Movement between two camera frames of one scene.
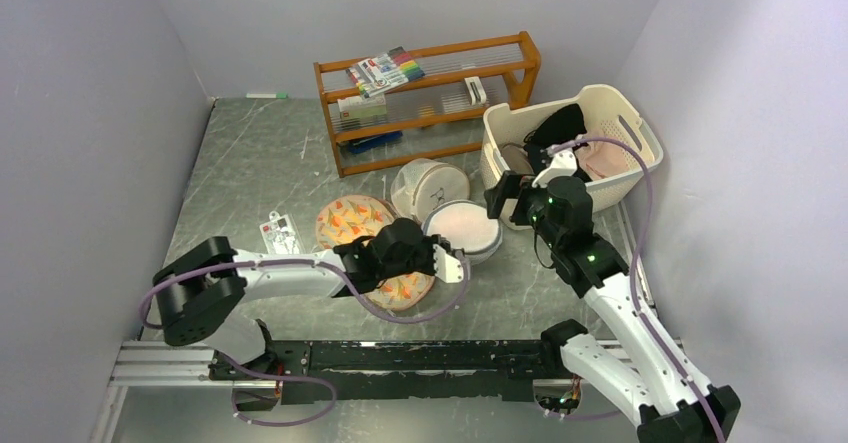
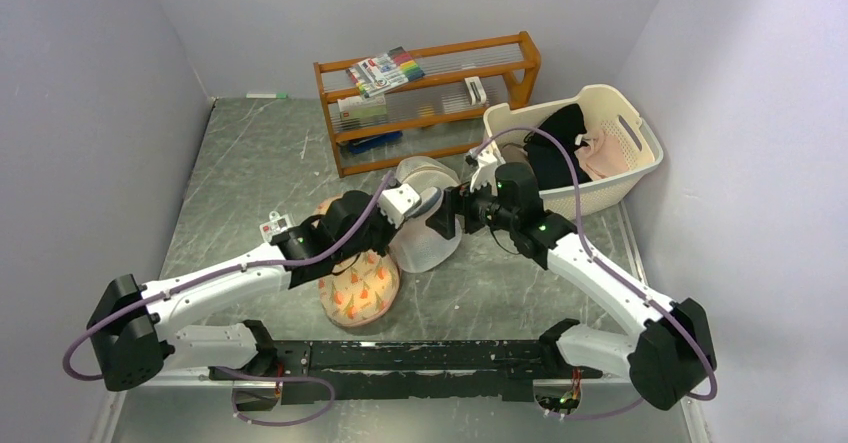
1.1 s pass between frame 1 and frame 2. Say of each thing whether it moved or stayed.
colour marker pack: stayed
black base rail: stayed
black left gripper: moved
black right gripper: moved
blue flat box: stayed
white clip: stayed
